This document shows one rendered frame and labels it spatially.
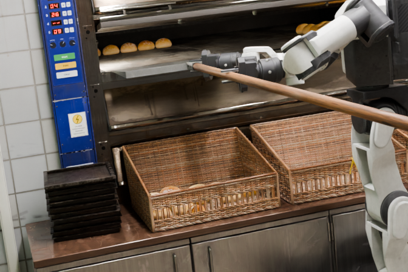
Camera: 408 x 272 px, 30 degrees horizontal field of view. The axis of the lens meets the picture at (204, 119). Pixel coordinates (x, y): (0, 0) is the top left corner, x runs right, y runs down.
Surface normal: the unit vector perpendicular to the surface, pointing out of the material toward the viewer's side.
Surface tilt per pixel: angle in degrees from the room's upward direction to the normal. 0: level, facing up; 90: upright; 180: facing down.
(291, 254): 89
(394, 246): 114
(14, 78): 90
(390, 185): 90
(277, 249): 90
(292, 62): 103
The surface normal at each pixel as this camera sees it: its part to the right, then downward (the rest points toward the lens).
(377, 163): 0.45, 0.49
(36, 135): 0.28, 0.14
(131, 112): 0.23, -0.20
